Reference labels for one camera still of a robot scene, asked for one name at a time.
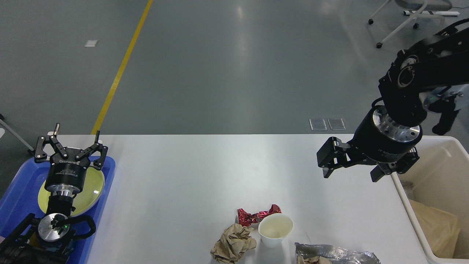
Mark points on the blue plastic tray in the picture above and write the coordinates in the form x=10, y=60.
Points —
x=20, y=199

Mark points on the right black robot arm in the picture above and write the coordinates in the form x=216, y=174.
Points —
x=432, y=75

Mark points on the clear floor plate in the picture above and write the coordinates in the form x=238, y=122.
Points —
x=318, y=124
x=336, y=124

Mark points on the right clear floor plate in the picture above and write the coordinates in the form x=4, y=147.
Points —
x=336, y=124

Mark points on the red foil wrapper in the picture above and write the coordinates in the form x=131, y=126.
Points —
x=246, y=219

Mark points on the clear plastic bag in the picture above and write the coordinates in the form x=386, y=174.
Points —
x=329, y=254

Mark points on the large paper bag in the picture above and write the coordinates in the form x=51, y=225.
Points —
x=441, y=229

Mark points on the brown paper ball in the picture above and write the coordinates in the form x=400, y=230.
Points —
x=234, y=242

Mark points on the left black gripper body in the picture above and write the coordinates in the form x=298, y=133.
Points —
x=66, y=176

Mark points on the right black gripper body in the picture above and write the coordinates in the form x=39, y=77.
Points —
x=382, y=139

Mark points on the left clear floor plate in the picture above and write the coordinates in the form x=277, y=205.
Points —
x=318, y=124

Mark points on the white paper cup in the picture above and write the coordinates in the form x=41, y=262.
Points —
x=274, y=228

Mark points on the yellow plastic plate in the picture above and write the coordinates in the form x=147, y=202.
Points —
x=93, y=186

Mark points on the beige plastic bin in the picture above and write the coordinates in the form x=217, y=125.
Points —
x=441, y=180

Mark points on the white office chair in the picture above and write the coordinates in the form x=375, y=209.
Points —
x=414, y=9

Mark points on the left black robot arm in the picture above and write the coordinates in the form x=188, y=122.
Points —
x=51, y=238

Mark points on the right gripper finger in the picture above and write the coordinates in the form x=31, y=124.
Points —
x=400, y=166
x=335, y=154

